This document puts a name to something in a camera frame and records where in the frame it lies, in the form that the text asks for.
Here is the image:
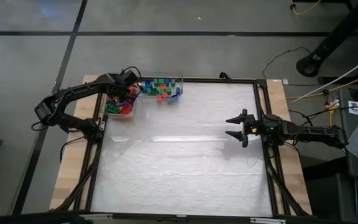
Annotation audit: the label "clear plastic bin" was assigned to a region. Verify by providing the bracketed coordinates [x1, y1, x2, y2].
[136, 70, 185, 105]
[103, 74, 138, 121]

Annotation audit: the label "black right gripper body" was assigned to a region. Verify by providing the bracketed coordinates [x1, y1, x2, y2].
[242, 108, 288, 148]

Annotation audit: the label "black aluminium table frame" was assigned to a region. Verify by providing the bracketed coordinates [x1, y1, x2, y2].
[50, 74, 312, 218]

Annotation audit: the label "white table cover sheet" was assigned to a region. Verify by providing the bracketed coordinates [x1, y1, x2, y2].
[90, 81, 275, 218]

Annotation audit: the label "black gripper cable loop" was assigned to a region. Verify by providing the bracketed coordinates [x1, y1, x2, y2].
[121, 65, 143, 82]

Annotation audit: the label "white cable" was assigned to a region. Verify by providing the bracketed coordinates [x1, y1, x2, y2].
[287, 49, 358, 105]

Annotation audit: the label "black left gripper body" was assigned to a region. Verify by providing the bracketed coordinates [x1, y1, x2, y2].
[106, 69, 142, 101]

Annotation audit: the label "yellow cable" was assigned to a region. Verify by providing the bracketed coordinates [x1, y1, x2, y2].
[286, 70, 358, 100]
[325, 105, 346, 152]
[290, 0, 323, 16]

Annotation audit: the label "long green block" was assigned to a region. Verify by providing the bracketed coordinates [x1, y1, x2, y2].
[105, 103, 121, 114]

